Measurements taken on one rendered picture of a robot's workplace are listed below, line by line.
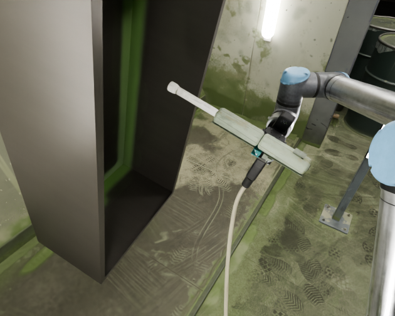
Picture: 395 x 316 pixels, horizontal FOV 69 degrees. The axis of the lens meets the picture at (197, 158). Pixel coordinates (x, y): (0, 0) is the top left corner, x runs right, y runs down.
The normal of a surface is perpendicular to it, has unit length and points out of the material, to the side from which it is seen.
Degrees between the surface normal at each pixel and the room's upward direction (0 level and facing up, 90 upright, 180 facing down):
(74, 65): 90
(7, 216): 57
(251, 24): 90
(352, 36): 90
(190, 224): 0
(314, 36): 90
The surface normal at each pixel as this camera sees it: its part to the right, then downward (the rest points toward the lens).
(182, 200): 0.04, -0.76
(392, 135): -0.99, -0.09
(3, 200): 0.73, -0.11
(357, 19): -0.54, 0.53
